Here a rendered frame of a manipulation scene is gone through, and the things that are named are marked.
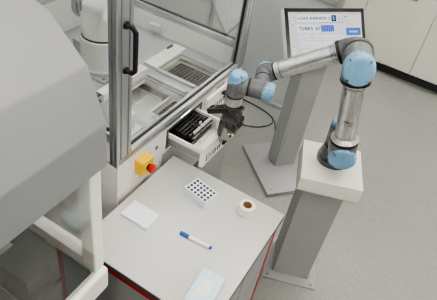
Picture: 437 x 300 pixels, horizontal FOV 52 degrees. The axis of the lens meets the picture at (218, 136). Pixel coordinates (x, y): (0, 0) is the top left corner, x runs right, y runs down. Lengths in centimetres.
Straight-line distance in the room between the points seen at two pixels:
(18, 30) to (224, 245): 114
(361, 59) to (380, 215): 178
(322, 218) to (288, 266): 44
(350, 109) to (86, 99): 109
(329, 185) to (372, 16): 287
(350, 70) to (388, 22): 302
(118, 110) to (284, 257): 139
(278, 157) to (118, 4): 206
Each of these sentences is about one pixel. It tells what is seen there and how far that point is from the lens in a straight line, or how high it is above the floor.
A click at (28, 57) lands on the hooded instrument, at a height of 168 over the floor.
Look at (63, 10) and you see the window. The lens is 162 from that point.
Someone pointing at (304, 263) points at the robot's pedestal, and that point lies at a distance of 263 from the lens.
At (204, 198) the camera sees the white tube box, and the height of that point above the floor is 80.
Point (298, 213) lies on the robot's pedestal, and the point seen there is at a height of 53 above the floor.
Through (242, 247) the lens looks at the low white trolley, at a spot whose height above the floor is 76.
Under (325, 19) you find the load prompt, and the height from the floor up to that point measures 115.
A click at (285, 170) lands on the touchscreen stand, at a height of 4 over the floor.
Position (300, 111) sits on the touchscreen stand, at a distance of 300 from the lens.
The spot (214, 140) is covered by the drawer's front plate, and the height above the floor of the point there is 92.
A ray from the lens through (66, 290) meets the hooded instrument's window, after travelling 144.
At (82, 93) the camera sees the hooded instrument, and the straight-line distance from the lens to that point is 105.
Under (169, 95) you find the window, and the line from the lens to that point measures 191.
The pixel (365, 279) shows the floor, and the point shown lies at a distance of 291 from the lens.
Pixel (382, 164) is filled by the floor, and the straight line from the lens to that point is 370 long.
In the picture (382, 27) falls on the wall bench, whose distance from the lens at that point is 473.
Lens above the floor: 220
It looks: 39 degrees down
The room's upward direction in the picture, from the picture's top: 10 degrees clockwise
